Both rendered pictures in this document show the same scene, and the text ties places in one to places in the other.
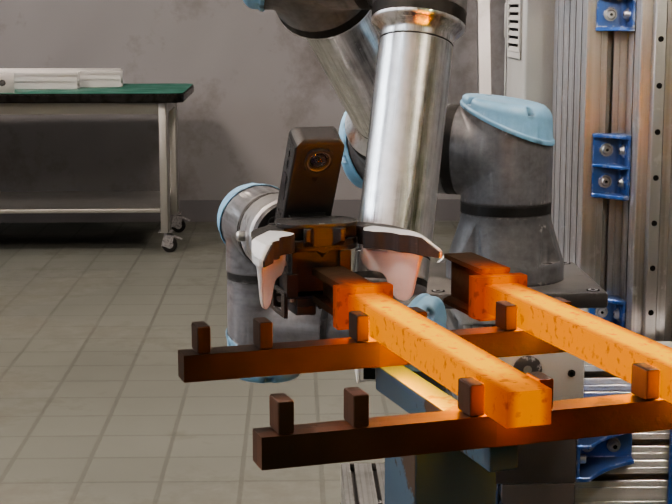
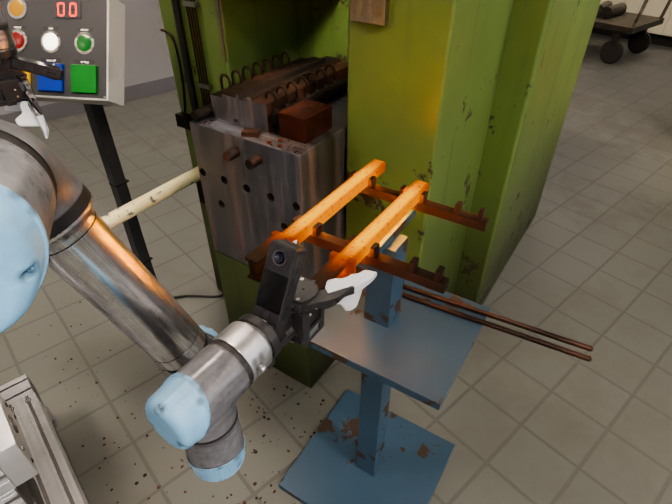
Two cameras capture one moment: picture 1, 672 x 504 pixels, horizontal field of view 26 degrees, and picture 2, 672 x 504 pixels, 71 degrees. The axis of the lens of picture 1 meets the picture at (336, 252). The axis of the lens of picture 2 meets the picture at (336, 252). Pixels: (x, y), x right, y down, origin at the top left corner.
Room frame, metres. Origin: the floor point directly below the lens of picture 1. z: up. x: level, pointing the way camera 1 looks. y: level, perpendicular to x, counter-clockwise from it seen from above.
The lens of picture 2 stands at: (1.53, 0.44, 1.43)
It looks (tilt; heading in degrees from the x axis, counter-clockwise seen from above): 38 degrees down; 230
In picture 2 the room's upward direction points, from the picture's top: straight up
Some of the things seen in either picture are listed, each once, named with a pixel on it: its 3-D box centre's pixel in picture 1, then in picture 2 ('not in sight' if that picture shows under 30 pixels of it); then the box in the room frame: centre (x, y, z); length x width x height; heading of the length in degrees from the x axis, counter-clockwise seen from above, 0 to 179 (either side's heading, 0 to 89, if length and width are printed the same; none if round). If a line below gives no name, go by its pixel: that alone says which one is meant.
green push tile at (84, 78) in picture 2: not in sight; (85, 79); (1.21, -1.02, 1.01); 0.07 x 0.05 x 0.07; 132
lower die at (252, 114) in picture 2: not in sight; (287, 87); (0.74, -0.73, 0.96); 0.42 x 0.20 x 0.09; 17
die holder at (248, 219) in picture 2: not in sight; (307, 171); (0.72, -0.68, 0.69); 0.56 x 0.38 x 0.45; 17
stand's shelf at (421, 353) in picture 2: not in sight; (381, 317); (0.97, -0.07, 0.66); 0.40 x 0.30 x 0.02; 108
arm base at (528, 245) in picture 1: (505, 238); not in sight; (1.85, -0.22, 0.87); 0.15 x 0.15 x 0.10
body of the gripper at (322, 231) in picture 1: (306, 257); (282, 317); (1.28, 0.03, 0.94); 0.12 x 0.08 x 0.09; 17
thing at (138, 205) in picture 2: not in sight; (154, 197); (1.13, -0.97, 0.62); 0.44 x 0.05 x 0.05; 17
